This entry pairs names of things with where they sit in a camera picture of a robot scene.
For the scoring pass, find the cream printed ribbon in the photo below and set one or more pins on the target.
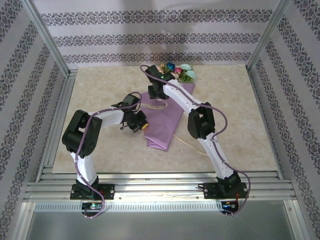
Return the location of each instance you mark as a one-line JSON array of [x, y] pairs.
[[155, 107]]

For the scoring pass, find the pink purple wrapping paper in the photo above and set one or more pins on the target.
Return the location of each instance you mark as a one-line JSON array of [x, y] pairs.
[[165, 122]]

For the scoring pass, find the peach artificial flower spray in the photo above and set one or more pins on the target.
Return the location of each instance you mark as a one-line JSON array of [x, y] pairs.
[[162, 67]]

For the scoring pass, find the blue artificial rose stem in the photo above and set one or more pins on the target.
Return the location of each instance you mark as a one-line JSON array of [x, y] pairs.
[[170, 66]]

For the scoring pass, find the teal artificial flower spray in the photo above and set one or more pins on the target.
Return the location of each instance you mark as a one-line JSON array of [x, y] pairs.
[[191, 74]]

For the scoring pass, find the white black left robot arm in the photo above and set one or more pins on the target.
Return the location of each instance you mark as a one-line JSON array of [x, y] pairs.
[[85, 162]]

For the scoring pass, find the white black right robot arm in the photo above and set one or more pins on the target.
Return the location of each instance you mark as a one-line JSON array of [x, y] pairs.
[[220, 160]]

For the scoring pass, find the grey metal sheet panel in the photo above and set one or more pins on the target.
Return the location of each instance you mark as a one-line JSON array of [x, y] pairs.
[[160, 225]]

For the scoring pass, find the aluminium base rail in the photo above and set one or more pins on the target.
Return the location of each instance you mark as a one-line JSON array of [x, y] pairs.
[[160, 190]]

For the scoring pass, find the aluminium side rail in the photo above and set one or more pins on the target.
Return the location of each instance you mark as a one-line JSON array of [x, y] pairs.
[[60, 117], [265, 120]]

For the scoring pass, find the aluminium frame post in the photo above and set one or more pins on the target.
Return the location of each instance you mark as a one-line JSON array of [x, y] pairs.
[[45, 37], [268, 35]]

